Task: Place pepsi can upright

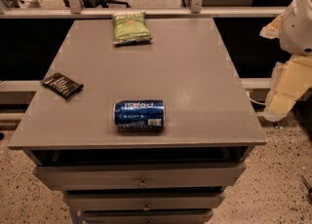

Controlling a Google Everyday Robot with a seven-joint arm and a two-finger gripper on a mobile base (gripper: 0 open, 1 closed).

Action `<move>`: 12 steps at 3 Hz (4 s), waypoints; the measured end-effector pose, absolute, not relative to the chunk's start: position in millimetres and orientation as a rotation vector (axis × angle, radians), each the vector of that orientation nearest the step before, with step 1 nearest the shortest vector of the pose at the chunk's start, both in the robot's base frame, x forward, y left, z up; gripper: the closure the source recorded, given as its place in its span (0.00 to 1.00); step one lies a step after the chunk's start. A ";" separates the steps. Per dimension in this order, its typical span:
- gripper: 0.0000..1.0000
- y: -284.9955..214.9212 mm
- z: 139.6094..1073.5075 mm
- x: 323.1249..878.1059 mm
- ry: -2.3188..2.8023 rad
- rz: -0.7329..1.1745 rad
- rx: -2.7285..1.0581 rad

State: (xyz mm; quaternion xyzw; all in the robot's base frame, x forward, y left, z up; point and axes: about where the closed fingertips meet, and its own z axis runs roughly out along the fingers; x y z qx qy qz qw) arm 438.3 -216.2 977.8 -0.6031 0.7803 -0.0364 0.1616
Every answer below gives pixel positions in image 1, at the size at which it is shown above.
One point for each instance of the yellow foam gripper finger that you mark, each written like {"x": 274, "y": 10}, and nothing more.
{"x": 272, "y": 29}
{"x": 289, "y": 82}

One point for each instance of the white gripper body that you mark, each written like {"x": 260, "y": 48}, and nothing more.
{"x": 298, "y": 29}

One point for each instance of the blue pepsi can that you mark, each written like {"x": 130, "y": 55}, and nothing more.
{"x": 148, "y": 114}

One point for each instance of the top grey drawer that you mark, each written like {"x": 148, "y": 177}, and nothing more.
{"x": 152, "y": 176}

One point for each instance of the grey drawer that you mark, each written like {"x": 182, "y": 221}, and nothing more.
{"x": 152, "y": 176}
{"x": 145, "y": 201}
{"x": 149, "y": 217}

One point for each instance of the green chip bag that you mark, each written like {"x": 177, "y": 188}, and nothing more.
{"x": 129, "y": 28}

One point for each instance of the grey drawer cabinet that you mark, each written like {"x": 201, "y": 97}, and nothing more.
{"x": 157, "y": 132}

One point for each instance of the bottom grey drawer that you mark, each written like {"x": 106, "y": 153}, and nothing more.
{"x": 149, "y": 217}

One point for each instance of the black snack packet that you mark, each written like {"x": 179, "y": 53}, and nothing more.
{"x": 62, "y": 85}

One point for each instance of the middle grey drawer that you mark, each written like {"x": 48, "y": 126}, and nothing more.
{"x": 145, "y": 201}

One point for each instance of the metal railing frame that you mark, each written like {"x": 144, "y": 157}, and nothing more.
{"x": 54, "y": 9}

